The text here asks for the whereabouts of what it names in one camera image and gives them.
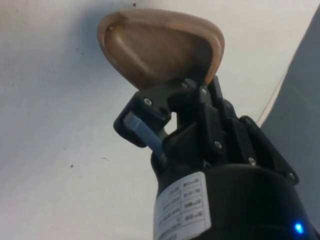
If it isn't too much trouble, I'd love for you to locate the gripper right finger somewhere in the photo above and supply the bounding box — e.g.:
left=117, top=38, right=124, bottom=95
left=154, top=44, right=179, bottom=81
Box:
left=174, top=74, right=300, bottom=186

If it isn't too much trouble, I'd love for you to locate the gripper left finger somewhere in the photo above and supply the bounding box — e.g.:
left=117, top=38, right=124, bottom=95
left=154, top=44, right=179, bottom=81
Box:
left=113, top=77, right=209, bottom=164

